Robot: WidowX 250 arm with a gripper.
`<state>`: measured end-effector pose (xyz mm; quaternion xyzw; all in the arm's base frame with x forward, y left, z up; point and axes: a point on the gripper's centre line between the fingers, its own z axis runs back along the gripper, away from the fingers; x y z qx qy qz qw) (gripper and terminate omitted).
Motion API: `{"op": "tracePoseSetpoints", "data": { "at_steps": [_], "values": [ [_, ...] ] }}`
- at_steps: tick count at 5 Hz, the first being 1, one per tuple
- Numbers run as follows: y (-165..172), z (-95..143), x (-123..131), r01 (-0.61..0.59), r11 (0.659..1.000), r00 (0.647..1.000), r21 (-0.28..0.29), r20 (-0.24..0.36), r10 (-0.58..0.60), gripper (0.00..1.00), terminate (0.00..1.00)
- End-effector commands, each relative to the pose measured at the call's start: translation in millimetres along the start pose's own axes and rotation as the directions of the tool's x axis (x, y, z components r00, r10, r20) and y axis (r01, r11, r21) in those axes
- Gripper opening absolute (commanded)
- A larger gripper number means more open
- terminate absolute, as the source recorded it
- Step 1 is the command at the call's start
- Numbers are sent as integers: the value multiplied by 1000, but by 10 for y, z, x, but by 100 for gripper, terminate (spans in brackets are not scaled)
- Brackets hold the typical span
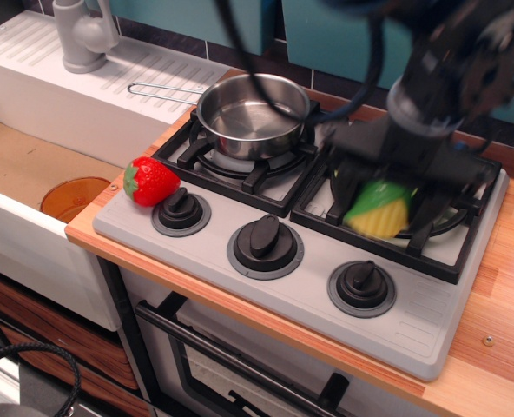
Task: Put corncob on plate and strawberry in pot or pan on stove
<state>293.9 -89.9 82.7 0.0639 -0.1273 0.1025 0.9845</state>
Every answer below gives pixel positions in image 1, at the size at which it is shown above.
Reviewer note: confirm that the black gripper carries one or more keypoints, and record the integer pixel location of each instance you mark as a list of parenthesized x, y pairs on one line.
[(401, 147)]

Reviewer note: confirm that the toy corncob with green husk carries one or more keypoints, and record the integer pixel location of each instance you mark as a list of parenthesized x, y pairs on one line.
[(378, 208)]

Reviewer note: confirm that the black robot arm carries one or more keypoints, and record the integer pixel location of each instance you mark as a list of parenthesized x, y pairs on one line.
[(461, 66)]

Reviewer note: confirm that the right black stove knob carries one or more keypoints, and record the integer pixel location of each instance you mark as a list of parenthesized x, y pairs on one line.
[(361, 289)]

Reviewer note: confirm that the black stove knob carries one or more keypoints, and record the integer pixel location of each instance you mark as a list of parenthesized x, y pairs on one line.
[(361, 289), (182, 214), (266, 249)]

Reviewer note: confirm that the grey toy stove top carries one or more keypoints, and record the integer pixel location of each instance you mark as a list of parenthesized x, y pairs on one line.
[(414, 336)]

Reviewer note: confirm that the middle black stove knob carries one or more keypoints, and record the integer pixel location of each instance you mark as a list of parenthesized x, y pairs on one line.
[(266, 249)]

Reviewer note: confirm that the stainless steel pot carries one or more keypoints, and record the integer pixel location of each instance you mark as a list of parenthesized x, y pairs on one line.
[(242, 124)]

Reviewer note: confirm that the left black stove knob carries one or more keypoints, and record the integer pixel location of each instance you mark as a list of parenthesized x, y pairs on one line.
[(182, 214)]

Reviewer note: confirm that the red toy strawberry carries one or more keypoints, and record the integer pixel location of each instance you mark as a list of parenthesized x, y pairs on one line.
[(147, 181)]

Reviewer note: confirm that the right black burner grate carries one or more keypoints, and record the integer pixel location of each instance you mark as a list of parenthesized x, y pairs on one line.
[(438, 253)]

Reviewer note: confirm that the black burner grate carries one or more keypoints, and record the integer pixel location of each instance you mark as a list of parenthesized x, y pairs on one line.
[(272, 185), (438, 253)]

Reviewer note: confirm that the left black burner grate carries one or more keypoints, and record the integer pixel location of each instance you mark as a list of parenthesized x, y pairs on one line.
[(272, 185)]

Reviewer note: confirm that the left teal cabinet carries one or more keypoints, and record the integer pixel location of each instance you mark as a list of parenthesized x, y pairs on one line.
[(255, 20)]

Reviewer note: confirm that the toy oven door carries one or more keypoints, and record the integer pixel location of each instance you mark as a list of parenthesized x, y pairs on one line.
[(221, 367)]

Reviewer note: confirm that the grey toy faucet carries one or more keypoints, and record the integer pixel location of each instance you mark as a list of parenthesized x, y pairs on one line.
[(85, 40)]

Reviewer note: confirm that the white toy sink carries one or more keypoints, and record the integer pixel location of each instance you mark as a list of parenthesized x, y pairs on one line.
[(56, 126)]

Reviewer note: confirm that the wood grain drawer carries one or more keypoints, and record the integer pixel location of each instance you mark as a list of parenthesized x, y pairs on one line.
[(108, 380)]

